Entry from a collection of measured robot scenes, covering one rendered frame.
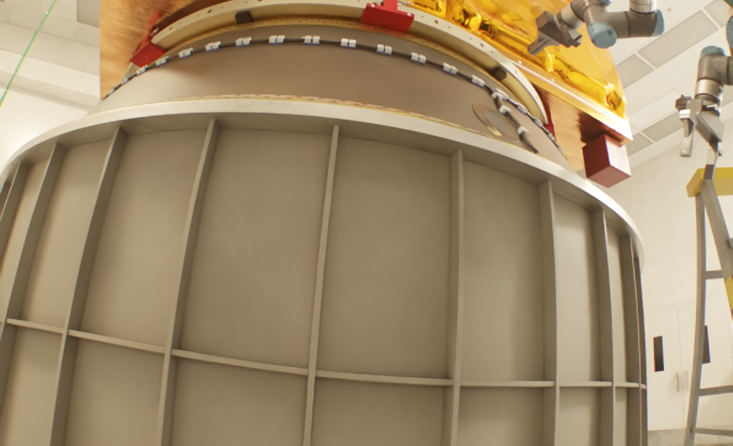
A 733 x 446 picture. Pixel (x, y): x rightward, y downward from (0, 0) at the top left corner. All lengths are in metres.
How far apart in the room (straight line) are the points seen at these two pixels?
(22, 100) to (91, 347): 6.87
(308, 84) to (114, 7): 0.87
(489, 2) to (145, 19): 1.12
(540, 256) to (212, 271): 0.53
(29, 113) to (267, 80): 6.61
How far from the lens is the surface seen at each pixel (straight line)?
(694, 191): 1.92
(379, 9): 1.26
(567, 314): 0.89
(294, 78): 0.93
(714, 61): 1.32
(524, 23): 1.77
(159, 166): 0.82
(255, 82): 0.93
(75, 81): 7.21
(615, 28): 1.34
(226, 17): 1.38
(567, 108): 1.78
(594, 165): 1.92
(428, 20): 1.33
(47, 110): 7.40
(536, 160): 0.86
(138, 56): 1.59
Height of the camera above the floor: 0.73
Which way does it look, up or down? 24 degrees up
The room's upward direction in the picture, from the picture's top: 4 degrees clockwise
